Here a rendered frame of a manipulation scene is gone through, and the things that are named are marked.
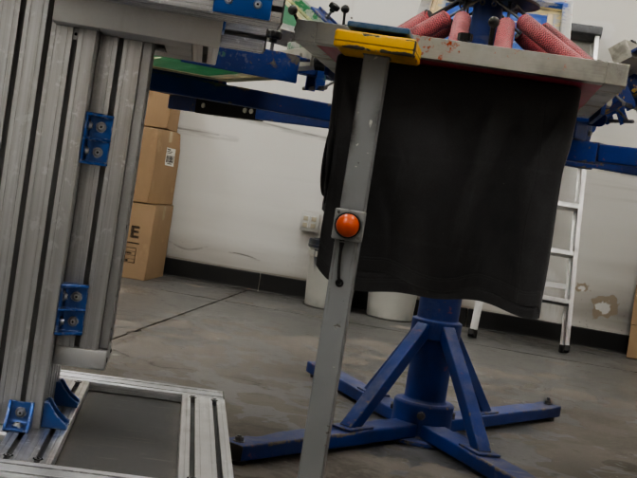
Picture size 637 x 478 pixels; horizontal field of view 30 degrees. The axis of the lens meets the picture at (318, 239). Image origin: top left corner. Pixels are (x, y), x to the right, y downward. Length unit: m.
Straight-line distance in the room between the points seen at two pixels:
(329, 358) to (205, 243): 5.11
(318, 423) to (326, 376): 0.08
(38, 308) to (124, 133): 0.33
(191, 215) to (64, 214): 5.03
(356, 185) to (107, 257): 0.46
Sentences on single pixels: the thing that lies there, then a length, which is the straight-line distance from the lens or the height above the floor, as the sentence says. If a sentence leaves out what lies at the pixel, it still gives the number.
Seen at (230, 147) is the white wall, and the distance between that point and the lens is 6.99.
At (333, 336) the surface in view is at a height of 0.47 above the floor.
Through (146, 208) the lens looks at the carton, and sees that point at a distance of 6.61.
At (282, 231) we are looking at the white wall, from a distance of 6.92.
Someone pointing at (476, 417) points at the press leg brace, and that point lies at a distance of 3.33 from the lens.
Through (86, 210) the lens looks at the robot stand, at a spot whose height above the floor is 0.60.
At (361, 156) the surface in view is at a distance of 1.91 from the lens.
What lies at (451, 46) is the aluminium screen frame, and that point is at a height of 0.98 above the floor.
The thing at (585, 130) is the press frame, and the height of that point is 0.96.
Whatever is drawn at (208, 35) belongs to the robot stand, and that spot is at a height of 0.92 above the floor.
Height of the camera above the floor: 0.72
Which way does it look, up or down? 3 degrees down
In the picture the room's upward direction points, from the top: 9 degrees clockwise
